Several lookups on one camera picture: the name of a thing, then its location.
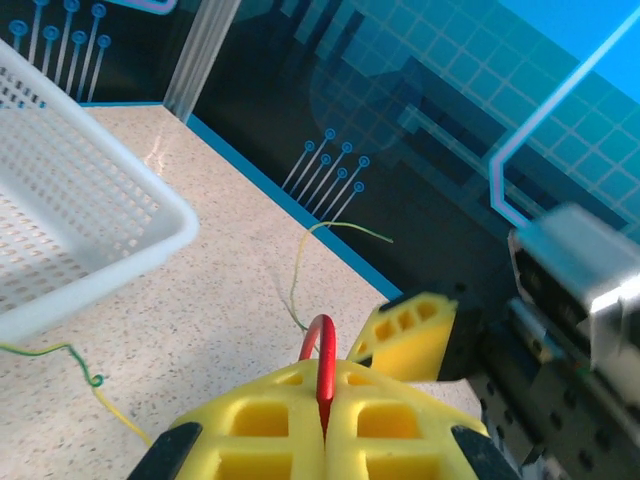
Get white perforated plastic basket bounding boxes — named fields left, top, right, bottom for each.
left=0, top=37, right=202, bottom=346

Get aluminium corner post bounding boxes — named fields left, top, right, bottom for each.
left=163, top=0, right=244, bottom=125

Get yellow-green cable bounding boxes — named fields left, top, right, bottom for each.
left=288, top=220, right=395, bottom=334
left=0, top=341, right=154, bottom=447

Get red cable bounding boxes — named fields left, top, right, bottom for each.
left=298, top=313, right=338, bottom=444

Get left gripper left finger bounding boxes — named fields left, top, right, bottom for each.
left=127, top=358, right=327, bottom=480

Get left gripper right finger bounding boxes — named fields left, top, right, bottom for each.
left=324, top=359, right=524, bottom=480

